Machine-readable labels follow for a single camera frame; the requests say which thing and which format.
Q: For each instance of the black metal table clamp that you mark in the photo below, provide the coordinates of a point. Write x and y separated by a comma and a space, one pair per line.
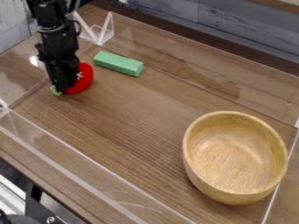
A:
36, 210

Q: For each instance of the red plush strawberry toy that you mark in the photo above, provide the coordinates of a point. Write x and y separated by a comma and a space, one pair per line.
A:
83, 81

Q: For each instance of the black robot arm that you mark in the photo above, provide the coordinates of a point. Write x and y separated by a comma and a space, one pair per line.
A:
48, 11

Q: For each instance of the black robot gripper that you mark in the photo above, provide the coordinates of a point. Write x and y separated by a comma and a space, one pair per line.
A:
57, 52

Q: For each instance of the clear acrylic tray wall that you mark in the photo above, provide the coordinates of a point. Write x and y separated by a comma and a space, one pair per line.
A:
99, 195

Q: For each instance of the wooden bowl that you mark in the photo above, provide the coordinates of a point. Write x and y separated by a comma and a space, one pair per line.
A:
234, 157

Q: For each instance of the green rectangular block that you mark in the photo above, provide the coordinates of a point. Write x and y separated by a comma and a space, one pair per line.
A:
118, 63

